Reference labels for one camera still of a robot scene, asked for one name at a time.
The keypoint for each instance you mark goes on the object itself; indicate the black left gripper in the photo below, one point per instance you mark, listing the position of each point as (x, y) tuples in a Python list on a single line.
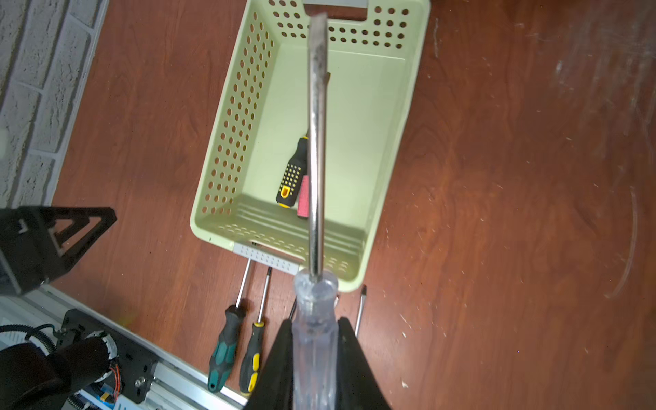
[(40, 244)]

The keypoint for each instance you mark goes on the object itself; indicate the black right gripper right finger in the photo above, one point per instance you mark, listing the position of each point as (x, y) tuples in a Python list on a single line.
[(357, 387)]

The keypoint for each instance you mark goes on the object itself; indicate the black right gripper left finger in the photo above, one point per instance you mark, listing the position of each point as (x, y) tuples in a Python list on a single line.
[(275, 386)]

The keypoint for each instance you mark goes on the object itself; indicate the black yellow small screwdriver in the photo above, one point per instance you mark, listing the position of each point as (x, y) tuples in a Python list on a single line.
[(251, 363)]

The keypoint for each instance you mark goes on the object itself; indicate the clear handled screwdriver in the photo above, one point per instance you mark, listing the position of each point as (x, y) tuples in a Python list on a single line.
[(315, 328)]

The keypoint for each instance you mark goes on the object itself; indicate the green black screwdriver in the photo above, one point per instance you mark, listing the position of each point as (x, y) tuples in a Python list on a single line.
[(223, 358)]

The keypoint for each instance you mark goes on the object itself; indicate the black yellow grip screwdriver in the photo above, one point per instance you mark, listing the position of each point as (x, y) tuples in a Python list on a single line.
[(362, 302)]

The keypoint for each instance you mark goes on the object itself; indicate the pink handled screwdriver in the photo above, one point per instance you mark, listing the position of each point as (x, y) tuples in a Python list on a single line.
[(303, 199)]

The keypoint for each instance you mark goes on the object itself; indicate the black yellow dotted screwdriver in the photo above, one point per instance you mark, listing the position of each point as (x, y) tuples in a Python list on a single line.
[(295, 170)]

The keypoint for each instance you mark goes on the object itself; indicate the orange handled black screwdriver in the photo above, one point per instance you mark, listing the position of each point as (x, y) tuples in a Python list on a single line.
[(293, 311)]

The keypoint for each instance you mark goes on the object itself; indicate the light green perforated bin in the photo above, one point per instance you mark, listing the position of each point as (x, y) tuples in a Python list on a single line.
[(263, 112)]

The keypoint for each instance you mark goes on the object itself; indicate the aluminium front rail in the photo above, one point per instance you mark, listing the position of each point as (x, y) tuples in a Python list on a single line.
[(177, 385)]

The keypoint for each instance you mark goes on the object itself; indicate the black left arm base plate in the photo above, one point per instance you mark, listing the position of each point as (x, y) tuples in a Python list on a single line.
[(100, 354)]

